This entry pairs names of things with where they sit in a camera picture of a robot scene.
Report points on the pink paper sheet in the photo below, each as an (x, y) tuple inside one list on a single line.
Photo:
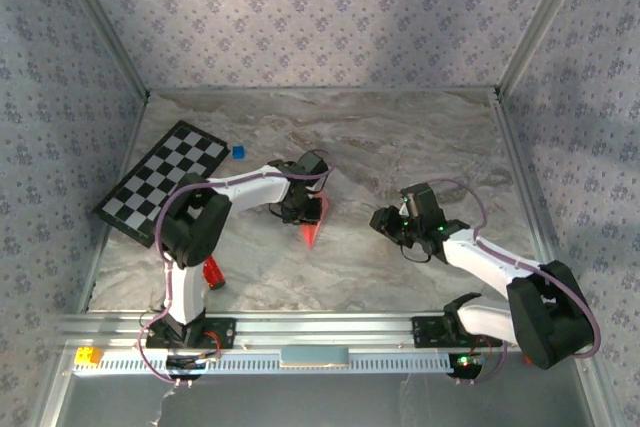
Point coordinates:
[(316, 227)]

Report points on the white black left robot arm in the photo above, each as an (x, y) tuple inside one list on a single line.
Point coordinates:
[(190, 287)]

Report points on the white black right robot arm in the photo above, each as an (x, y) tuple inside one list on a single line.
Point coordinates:
[(500, 307)]

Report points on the small blue cube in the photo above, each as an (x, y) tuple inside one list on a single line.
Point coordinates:
[(238, 152)]

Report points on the red glitter cylinder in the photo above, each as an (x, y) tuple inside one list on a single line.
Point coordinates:
[(215, 274)]

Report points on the black white checkerboard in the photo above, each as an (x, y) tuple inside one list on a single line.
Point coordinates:
[(160, 172)]

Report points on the grey blue flat block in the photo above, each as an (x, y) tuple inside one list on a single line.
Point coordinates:
[(314, 357)]

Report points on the black controller board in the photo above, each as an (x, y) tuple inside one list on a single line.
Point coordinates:
[(185, 364), (467, 367)]

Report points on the yellow toy brick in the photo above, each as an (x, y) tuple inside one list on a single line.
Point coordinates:
[(89, 356)]

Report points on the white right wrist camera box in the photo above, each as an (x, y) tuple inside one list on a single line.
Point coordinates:
[(411, 204)]

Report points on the aluminium rear frame rail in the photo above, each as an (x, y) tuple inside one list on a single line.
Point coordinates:
[(320, 90)]

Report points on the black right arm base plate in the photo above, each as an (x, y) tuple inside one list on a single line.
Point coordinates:
[(425, 332)]

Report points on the aluminium side frame rail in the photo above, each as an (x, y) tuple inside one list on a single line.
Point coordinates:
[(525, 187)]

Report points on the aluminium mounting rail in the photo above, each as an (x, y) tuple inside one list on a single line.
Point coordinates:
[(325, 329)]

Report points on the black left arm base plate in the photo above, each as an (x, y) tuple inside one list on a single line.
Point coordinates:
[(222, 332)]

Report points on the aluminium corner post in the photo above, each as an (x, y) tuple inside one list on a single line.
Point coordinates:
[(100, 22), (545, 22)]

